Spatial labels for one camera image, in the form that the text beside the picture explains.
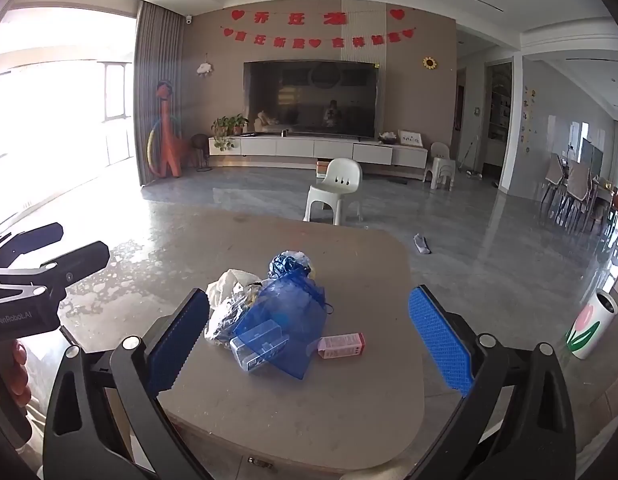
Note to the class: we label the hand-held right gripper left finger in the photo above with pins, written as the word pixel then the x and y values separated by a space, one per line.
pixel 181 340

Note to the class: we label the large wall television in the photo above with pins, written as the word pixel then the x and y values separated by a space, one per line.
pixel 309 100

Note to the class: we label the green potted plant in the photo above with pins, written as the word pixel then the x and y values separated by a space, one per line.
pixel 224 125

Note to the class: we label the stacked white plastic stools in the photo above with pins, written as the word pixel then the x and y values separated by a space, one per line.
pixel 440 162

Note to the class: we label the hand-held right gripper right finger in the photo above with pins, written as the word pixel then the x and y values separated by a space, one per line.
pixel 439 340

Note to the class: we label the white picture frame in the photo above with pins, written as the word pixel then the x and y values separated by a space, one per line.
pixel 410 137

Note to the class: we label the grey curtain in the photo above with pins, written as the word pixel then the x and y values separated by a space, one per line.
pixel 149 60

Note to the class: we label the colourful wall stickers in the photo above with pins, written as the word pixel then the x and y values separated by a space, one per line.
pixel 528 110

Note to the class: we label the white plastic bag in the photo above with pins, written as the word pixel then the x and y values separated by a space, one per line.
pixel 223 319

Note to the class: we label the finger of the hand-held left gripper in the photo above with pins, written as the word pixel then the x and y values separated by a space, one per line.
pixel 74 262
pixel 34 240

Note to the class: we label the colourful hula hoop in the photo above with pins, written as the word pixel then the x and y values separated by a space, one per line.
pixel 150 146

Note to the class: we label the long white television cabinet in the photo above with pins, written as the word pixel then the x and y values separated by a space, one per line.
pixel 294 147

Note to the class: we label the red banner with large hearts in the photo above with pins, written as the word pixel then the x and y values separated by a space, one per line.
pixel 291 17

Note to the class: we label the white plastic chair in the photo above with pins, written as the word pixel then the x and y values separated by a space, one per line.
pixel 341 175

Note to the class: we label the shelf unit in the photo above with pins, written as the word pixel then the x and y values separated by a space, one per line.
pixel 500 110

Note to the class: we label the small pink carton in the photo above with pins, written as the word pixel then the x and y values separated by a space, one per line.
pixel 341 346

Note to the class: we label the dark wooden stool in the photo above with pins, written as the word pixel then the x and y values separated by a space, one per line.
pixel 199 145

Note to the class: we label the white tulip print trash bin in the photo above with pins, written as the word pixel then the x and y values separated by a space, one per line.
pixel 596 320

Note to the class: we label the person's left hand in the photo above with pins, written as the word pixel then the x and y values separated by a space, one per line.
pixel 14 380

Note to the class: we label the cloud wall decoration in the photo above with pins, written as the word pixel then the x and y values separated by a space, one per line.
pixel 205 69

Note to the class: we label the orange dinosaur toy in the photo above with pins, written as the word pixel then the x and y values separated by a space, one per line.
pixel 166 130

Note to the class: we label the sunflower wall decoration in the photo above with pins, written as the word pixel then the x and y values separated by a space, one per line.
pixel 430 63

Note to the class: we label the mop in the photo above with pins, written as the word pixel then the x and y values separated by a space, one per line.
pixel 471 172

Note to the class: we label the grey sock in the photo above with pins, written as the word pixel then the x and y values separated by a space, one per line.
pixel 423 244

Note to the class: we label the red banner with small hearts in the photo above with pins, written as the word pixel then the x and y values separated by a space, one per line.
pixel 279 41

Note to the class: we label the dark decorative bowl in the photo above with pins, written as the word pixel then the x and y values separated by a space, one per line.
pixel 387 136

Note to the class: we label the clear plastic box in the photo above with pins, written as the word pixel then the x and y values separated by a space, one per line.
pixel 254 349

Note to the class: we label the dining table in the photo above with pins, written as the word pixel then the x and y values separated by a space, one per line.
pixel 606 192

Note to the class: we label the blue plastic bag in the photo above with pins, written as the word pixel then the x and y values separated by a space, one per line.
pixel 286 265

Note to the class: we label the orange and white box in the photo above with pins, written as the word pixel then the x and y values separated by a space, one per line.
pixel 323 169

